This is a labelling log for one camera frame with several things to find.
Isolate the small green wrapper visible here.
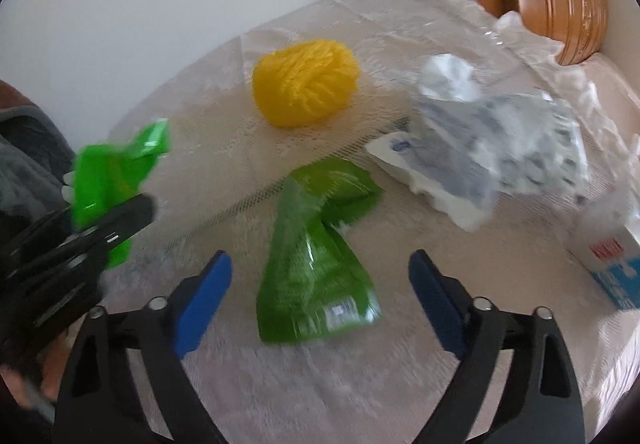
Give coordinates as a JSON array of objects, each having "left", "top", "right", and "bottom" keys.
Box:
[{"left": 70, "top": 119, "right": 170, "bottom": 272}]

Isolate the green pouch with barcode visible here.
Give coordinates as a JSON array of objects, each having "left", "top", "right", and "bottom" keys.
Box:
[{"left": 256, "top": 157, "right": 382, "bottom": 344}]

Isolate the person's left hand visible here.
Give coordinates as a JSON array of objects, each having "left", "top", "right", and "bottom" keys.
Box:
[{"left": 1, "top": 329, "right": 70, "bottom": 409}]

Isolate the dark grey clothing pile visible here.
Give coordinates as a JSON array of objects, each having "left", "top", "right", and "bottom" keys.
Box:
[{"left": 0, "top": 78, "right": 76, "bottom": 225}]

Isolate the blue white carton box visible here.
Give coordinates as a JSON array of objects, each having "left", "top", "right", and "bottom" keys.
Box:
[{"left": 566, "top": 183, "right": 640, "bottom": 311}]

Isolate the white lace table cover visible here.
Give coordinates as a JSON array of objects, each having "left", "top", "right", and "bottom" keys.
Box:
[{"left": 105, "top": 0, "right": 639, "bottom": 443}]

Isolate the yellow foam fruit net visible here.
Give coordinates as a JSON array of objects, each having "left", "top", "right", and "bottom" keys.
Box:
[{"left": 252, "top": 39, "right": 360, "bottom": 129}]

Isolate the crumpled silver foil wrapper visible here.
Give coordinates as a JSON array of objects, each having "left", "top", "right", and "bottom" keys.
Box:
[{"left": 366, "top": 53, "right": 589, "bottom": 232}]

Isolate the pink bed sheet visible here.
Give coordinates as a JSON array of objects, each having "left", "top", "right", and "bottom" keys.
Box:
[{"left": 580, "top": 52, "right": 640, "bottom": 146}]

